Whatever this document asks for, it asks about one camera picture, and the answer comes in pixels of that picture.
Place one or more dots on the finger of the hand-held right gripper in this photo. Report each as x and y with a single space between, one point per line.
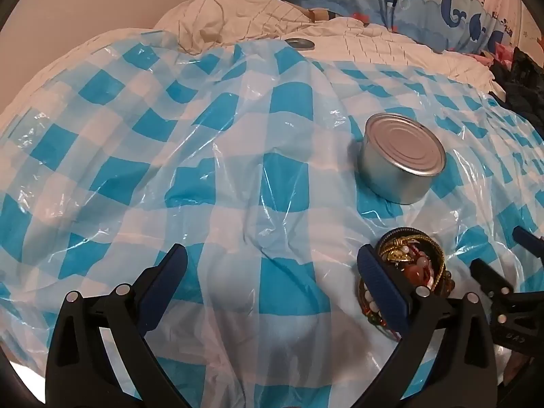
488 276
527 242

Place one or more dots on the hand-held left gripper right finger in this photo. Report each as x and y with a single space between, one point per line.
380 280

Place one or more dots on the white grid-pattern quilt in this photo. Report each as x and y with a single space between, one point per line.
255 12

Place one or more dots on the round metal lid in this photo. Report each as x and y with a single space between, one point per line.
299 43

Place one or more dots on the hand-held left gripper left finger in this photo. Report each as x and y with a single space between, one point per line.
168 268

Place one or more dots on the pink cloth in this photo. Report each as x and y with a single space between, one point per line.
495 53

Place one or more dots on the dark clothing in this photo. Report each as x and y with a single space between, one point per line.
525 80

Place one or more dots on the round metal tin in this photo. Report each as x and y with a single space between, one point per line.
401 159

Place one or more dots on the blue checkered plastic sheet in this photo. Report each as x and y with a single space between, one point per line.
212 170

